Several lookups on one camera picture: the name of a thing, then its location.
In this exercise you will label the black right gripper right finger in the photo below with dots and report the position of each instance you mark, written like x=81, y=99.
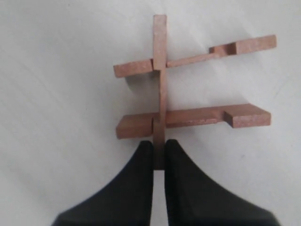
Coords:
x=194, y=199

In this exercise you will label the white plastic tray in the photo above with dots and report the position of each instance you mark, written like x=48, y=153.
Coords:
x=60, y=101

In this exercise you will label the notched wooden piece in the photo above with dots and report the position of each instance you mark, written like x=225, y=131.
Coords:
x=237, y=116
x=159, y=65
x=215, y=52

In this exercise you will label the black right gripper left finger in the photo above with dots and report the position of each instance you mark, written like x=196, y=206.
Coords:
x=125, y=201

